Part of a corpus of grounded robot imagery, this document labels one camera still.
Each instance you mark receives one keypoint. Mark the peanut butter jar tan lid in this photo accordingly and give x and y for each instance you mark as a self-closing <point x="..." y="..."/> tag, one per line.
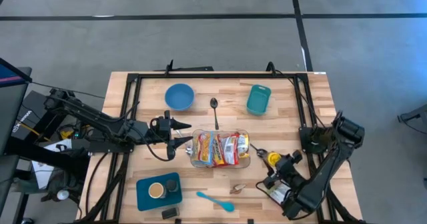
<point x="156" y="190"/>

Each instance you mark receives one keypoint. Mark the jar with yellow lid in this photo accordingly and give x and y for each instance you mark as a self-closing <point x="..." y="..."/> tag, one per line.
<point x="274" y="159"/>

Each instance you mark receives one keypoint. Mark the black computer monitor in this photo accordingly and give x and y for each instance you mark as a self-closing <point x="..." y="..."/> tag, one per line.
<point x="13" y="110"/>

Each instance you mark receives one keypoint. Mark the metal spoon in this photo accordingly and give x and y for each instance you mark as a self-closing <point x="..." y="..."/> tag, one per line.
<point x="262" y="152"/>
<point x="188" y="149"/>
<point x="214" y="103"/>

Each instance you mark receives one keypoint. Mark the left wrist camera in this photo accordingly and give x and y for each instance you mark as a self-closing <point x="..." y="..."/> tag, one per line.
<point x="164" y="124"/>

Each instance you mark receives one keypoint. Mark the yellow chicken ramen packet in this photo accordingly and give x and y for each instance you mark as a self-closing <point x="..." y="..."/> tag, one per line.
<point x="243" y="145"/>

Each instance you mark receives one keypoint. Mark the small black box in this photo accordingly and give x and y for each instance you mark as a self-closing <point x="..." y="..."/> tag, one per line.
<point x="171" y="213"/>

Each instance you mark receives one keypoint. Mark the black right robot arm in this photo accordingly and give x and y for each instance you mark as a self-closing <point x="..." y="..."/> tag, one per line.
<point x="327" y="174"/>

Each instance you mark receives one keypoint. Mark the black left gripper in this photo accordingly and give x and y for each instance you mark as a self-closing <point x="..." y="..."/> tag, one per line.
<point x="156" y="135"/>

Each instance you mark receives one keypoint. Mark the blue ramen noodle packet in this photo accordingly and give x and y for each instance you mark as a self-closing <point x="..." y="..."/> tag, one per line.
<point x="203" y="149"/>

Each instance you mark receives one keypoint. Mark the light teal plastic basket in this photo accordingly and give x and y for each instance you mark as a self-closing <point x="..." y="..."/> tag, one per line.
<point x="258" y="100"/>

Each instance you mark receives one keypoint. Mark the clear plastic bin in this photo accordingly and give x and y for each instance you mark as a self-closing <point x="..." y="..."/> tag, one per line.
<point x="220" y="166"/>

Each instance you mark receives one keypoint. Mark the white paper sheet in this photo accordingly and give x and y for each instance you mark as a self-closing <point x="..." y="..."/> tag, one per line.
<point x="43" y="177"/>

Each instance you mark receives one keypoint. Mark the red ramen noodle packet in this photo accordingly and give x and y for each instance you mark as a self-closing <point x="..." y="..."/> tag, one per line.
<point x="219" y="150"/>
<point x="231" y="149"/>

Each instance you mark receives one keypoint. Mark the blue bowl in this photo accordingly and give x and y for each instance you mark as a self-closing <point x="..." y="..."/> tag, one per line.
<point x="179" y="97"/>

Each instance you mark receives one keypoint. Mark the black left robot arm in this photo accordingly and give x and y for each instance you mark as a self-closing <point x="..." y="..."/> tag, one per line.
<point x="100" y="120"/>

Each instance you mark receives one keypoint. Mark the dark teal plastic tray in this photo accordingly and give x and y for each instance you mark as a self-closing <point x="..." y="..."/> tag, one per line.
<point x="143" y="200"/>

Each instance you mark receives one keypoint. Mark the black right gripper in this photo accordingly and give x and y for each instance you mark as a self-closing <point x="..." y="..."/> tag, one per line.
<point x="287" y="174"/>

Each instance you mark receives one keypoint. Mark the white round cap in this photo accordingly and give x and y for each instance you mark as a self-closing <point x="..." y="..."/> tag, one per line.
<point x="62" y="194"/>

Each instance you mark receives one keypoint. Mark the glass spice jar black lid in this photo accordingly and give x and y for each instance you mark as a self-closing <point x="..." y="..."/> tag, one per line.
<point x="172" y="185"/>

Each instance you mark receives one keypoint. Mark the taco seasoning mix packet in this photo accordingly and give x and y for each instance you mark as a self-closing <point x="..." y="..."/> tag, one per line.
<point x="238" y="188"/>

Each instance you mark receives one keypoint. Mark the white green snack packet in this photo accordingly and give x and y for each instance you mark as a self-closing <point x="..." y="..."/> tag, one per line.
<point x="277" y="192"/>

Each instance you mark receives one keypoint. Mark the black equipment case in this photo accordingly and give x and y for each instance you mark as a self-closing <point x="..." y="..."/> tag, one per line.
<point x="30" y="114"/>

